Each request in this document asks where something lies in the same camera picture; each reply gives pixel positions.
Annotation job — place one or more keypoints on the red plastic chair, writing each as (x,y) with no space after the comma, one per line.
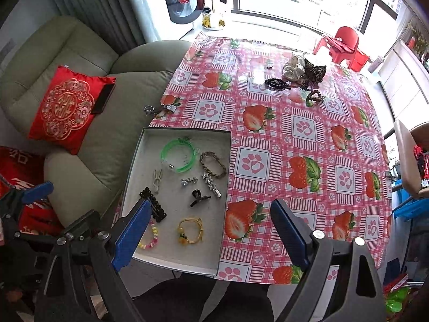
(343,46)

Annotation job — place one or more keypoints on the green translucent bangle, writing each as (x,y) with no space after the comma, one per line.
(178,155)

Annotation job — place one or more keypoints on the white cabinet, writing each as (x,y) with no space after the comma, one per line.
(405,83)

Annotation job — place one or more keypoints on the green armchair sofa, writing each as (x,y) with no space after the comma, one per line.
(95,176)

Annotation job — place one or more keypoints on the dark patterned scrunchie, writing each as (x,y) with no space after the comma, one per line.
(314,73)

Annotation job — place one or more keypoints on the black smartphone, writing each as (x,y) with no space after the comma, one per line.
(102,99)

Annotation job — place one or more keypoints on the red printed blanket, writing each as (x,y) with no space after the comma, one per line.
(23,170)

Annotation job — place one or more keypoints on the grey shallow tray box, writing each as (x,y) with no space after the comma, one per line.
(213,150)

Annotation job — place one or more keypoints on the beige chair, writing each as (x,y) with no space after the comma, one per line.
(407,139)

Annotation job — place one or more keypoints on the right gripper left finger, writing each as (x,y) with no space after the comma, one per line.
(130,237)

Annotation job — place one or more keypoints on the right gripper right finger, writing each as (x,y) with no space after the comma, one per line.
(357,294)

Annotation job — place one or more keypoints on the small silver earring charm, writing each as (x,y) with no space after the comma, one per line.
(189,181)

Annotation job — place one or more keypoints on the green toy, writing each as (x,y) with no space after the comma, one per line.
(394,300)

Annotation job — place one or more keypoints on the red embroidered cushion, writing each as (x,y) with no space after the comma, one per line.
(64,115)

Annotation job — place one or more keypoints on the strawberry pattern tablecloth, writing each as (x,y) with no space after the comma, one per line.
(326,160)

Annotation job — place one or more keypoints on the beige rabbit hair clip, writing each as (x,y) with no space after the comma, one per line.
(157,176)

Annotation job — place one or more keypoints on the cream scrunchie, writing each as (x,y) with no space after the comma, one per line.
(294,69)

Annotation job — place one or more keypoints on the black beaded hair clip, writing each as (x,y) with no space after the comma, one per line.
(157,211)

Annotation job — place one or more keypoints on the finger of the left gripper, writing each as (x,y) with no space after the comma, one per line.
(12,202)

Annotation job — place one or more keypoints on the small black claw clip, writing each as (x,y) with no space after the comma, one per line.
(198,198)

